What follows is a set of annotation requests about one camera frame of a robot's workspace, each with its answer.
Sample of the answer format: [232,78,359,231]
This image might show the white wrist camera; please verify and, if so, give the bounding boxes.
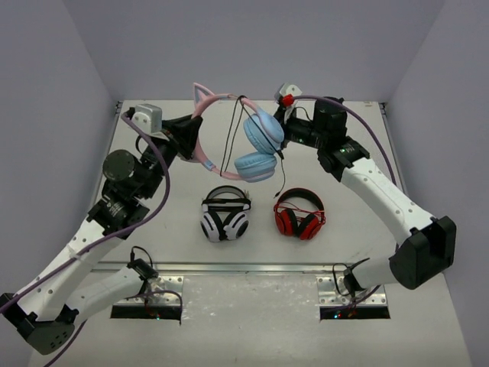
[274,83,303,125]
[121,103,165,139]

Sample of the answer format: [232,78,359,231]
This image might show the red black headphones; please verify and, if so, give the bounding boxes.
[273,187,326,240]

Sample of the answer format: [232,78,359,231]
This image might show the thin black headphone cable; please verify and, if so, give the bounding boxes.
[220,94,288,199]

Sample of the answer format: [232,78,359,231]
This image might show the metal base plate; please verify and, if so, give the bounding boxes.
[115,274,185,307]
[316,273,387,307]

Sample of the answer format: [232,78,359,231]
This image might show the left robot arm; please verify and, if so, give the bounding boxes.
[1,110,202,356]

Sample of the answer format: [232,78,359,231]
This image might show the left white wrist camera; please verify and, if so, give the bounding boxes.
[121,103,165,139]

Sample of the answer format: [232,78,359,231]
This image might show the pink blue cat-ear headphones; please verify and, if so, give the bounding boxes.
[192,83,284,183]

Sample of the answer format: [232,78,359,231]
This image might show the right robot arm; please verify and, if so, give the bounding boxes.
[274,95,457,297]

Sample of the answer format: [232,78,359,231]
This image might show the purple cable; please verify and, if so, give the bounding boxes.
[0,112,184,367]
[290,94,400,310]

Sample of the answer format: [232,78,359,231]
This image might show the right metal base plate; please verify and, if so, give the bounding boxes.
[316,273,387,307]

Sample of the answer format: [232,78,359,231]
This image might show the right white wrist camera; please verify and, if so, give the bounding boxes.
[274,83,303,125]

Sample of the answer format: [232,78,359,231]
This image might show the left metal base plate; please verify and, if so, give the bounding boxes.
[115,274,185,307]

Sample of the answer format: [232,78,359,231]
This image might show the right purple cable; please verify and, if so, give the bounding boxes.
[290,94,400,310]

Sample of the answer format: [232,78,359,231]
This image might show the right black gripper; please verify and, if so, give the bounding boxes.
[255,105,327,151]

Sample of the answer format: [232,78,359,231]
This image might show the aluminium table edge rail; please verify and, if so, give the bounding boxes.
[91,261,356,274]

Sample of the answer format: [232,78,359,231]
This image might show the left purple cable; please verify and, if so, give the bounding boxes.
[0,112,184,367]

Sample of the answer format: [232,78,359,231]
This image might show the white black headphones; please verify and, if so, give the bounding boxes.
[200,185,251,242]

